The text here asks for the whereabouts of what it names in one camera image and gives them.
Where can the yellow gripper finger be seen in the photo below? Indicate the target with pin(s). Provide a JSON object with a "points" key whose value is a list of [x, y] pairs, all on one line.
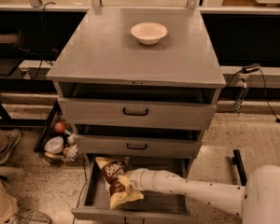
{"points": [[125, 181]]}

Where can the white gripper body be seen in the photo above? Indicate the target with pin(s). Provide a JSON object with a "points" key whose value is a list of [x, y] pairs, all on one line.
{"points": [[138, 179]]}

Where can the brown chip bag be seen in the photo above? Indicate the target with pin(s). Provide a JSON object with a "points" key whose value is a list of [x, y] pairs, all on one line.
{"points": [[118, 193]]}

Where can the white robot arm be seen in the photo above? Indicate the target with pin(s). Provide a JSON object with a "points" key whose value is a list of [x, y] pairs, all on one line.
{"points": [[256, 202]]}

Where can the grey bottom drawer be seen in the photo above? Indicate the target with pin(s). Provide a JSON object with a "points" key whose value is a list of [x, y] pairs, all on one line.
{"points": [[155, 208]]}

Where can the grey drawer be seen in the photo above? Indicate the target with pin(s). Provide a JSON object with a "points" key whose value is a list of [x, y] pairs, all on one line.
{"points": [[155, 208], [137, 114], [146, 147]]}

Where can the grey middle drawer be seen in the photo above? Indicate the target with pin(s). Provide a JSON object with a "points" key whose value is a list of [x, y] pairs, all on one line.
{"points": [[146, 147]]}

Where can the grey top drawer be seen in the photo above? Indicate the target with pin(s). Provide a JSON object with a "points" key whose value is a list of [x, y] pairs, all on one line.
{"points": [[137, 114]]}

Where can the grey drawer cabinet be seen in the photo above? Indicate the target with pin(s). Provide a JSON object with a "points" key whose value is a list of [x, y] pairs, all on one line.
{"points": [[103, 61]]}

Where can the white bowl in basket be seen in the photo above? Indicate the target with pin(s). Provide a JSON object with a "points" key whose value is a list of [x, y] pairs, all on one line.
{"points": [[54, 145]]}

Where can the red apple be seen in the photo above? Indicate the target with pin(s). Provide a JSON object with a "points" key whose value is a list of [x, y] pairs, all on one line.
{"points": [[59, 127]]}

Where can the black metal bar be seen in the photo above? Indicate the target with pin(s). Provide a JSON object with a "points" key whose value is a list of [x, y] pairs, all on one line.
{"points": [[237, 160]]}

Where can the grey sneaker lower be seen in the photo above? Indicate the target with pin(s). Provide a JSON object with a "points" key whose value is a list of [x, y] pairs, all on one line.
{"points": [[29, 216]]}

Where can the grey sneaker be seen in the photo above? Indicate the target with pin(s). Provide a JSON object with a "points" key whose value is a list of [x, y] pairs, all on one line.
{"points": [[29, 216], [13, 138]]}

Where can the grey sneaker upper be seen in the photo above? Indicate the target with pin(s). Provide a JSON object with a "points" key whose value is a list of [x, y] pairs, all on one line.
{"points": [[13, 138]]}

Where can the white ceramic bowl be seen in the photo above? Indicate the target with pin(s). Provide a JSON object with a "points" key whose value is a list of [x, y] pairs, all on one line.
{"points": [[149, 33]]}

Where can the black power adapter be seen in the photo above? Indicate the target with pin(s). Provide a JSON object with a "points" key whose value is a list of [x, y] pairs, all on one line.
{"points": [[251, 68]]}

